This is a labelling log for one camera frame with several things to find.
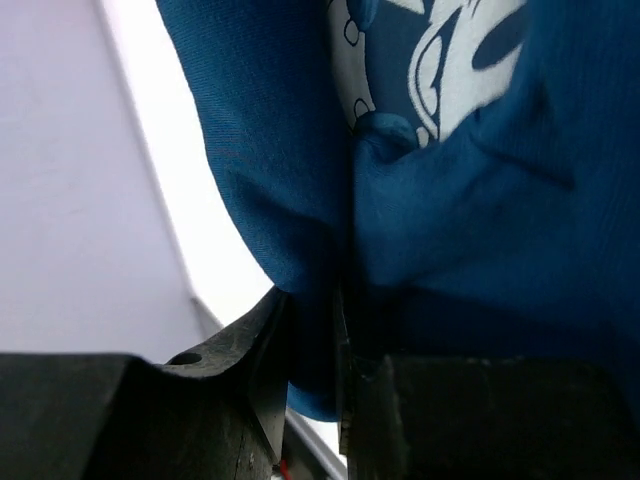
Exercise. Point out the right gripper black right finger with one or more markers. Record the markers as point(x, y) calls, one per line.
point(419, 417)

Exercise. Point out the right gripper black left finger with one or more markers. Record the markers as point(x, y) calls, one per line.
point(214, 411)

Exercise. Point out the blue Mickey Mouse t-shirt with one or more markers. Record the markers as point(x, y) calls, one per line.
point(467, 171)

